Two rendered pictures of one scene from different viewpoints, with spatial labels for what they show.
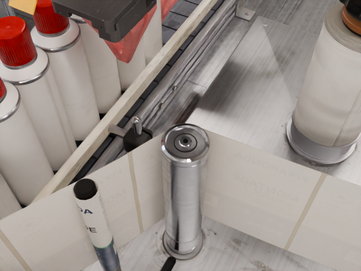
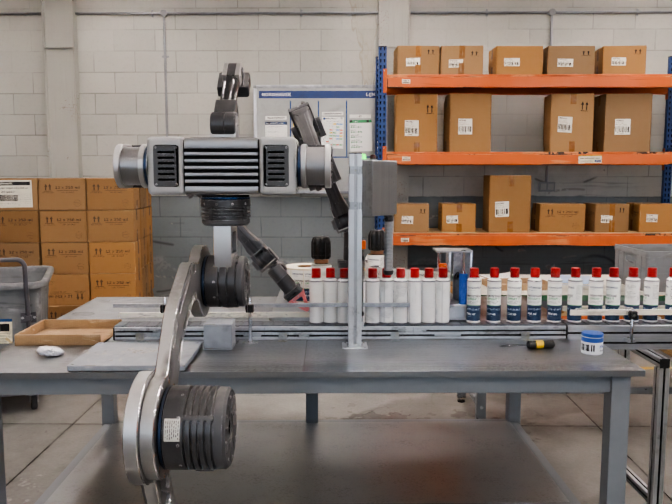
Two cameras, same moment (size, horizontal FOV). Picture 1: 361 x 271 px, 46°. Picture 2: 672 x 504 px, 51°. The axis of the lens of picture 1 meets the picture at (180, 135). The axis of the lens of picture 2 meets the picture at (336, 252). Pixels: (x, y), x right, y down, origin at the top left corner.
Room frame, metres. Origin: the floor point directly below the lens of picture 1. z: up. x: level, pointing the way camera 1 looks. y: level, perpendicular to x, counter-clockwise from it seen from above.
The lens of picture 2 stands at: (1.66, 2.32, 1.43)
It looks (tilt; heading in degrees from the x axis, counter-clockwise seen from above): 6 degrees down; 241
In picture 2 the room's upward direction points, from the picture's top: straight up
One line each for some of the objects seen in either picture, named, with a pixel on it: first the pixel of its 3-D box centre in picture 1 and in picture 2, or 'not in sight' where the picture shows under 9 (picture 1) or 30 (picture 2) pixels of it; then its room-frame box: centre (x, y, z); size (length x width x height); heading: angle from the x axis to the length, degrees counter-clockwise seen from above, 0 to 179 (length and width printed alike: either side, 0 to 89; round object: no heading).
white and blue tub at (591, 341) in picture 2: not in sight; (592, 342); (-0.21, 0.71, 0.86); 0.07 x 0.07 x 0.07
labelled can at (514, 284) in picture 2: not in sight; (514, 295); (-0.16, 0.40, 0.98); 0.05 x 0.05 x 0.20
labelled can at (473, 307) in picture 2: not in sight; (473, 295); (-0.02, 0.33, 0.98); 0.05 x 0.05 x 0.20
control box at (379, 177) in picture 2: not in sight; (372, 187); (0.35, 0.22, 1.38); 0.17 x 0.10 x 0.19; 27
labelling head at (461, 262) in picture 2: not in sight; (451, 283); (-0.01, 0.22, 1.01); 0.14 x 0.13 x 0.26; 152
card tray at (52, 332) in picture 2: not in sight; (71, 331); (1.29, -0.37, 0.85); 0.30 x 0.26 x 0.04; 152
